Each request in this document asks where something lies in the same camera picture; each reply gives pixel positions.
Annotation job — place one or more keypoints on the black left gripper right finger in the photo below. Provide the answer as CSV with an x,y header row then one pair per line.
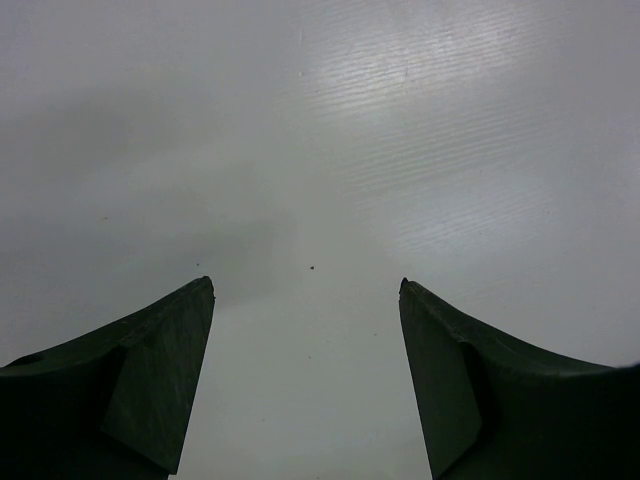
x,y
492,406

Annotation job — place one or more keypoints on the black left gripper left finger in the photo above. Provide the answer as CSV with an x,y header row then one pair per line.
x,y
114,403

